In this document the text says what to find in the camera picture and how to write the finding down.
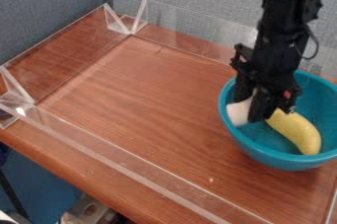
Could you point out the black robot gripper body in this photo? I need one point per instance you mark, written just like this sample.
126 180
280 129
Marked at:
270 62

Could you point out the brown and white toy mushroom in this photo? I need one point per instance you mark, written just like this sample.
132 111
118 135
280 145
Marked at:
238 111

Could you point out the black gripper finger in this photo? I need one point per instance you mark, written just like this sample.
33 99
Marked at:
244 89
265 101

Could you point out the yellow toy banana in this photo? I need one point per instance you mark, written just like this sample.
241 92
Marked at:
296 128

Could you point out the grey metal bracket under table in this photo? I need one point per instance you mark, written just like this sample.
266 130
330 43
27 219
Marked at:
88 211

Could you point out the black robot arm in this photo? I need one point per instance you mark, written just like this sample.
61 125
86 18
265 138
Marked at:
284 15

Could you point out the blue plastic bowl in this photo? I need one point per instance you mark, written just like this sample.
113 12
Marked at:
265 145

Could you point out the clear acrylic barrier wall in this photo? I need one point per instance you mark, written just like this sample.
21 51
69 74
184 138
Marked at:
113 107

